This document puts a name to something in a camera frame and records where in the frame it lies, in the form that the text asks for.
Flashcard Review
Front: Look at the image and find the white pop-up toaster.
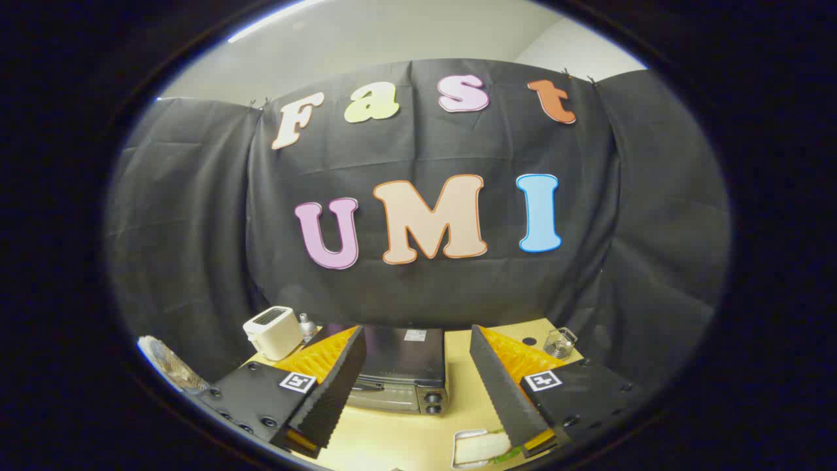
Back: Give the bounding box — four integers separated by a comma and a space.
243, 305, 305, 362

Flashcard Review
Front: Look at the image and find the black toaster oven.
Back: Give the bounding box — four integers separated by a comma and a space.
325, 323, 451, 416

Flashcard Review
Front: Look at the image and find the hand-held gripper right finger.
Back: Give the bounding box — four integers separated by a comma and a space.
469, 324, 648, 459

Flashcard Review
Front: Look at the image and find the toy sandwich with lettuce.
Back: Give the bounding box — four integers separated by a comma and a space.
456, 432, 524, 466

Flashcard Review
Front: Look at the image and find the white rectangular container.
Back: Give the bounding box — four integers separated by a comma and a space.
451, 428, 514, 470

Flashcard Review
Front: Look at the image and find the wire mesh basket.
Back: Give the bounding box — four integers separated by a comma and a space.
543, 327, 579, 359

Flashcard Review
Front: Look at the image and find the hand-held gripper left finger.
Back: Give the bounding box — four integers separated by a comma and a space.
195, 324, 368, 460

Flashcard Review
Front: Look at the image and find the brown patterned object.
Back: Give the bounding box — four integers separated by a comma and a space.
139, 336, 210, 393

